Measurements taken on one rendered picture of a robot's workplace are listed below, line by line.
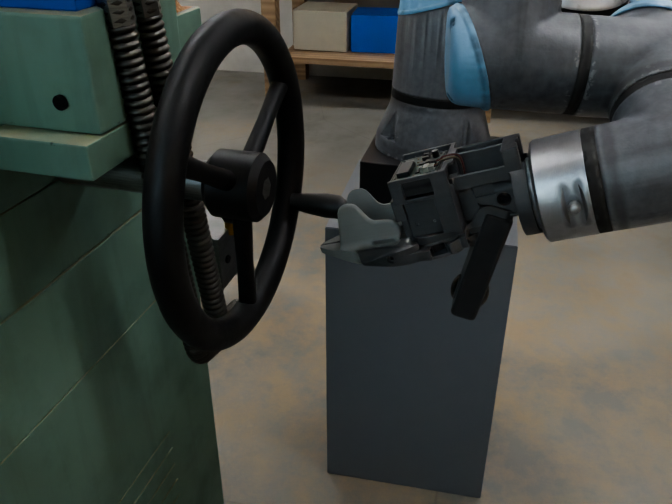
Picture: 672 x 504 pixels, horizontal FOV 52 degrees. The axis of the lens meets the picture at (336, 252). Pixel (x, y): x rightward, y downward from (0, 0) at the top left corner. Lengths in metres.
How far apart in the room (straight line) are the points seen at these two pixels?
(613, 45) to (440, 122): 0.47
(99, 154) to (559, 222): 0.37
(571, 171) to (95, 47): 0.38
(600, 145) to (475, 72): 0.13
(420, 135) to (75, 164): 0.64
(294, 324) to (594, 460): 0.79
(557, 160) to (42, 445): 0.54
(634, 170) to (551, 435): 1.06
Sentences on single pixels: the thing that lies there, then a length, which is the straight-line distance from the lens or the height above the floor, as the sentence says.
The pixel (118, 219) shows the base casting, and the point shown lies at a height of 0.72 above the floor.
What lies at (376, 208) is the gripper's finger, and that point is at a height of 0.76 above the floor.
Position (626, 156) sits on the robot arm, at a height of 0.86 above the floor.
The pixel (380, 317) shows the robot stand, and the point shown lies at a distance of 1.16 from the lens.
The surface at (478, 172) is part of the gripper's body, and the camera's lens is 0.60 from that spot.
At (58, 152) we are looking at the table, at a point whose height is 0.86.
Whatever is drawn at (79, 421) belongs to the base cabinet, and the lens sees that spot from 0.78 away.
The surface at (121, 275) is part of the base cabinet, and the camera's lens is 0.79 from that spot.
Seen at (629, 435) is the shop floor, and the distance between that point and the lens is 1.63.
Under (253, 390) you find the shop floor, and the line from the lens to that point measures 1.62.
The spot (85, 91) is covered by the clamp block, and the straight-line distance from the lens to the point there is 0.56.
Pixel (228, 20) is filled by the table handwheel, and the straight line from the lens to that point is 0.55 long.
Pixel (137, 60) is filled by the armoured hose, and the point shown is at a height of 0.92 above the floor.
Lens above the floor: 1.05
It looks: 29 degrees down
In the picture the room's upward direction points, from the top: straight up
